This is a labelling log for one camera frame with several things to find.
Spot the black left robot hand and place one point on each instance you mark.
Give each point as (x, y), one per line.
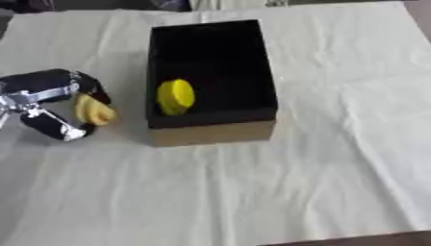
(42, 83)

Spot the yellow toy banana bunch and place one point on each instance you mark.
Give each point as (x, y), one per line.
(92, 112)

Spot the cardboard box with black inside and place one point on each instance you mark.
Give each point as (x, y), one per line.
(213, 80)

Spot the yellow round toy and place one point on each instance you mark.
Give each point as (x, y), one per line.
(175, 96)

